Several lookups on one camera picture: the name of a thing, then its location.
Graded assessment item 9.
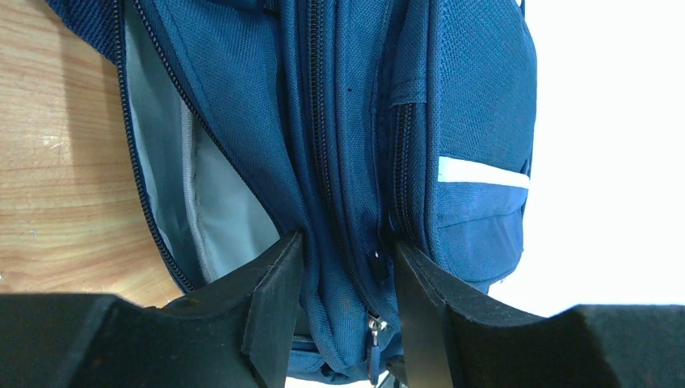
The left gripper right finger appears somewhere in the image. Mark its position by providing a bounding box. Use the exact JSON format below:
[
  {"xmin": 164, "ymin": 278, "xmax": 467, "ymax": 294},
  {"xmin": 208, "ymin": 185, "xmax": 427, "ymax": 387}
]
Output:
[{"xmin": 395, "ymin": 242, "xmax": 620, "ymax": 387}]

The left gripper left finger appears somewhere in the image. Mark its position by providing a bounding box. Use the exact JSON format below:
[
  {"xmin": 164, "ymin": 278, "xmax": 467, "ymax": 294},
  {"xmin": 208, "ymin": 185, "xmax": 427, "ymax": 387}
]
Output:
[{"xmin": 69, "ymin": 232, "xmax": 303, "ymax": 387}]

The navy blue backpack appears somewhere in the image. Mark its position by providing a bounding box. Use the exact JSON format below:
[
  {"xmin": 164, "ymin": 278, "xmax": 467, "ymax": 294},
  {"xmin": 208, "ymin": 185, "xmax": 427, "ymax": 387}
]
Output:
[{"xmin": 49, "ymin": 1, "xmax": 537, "ymax": 384}]

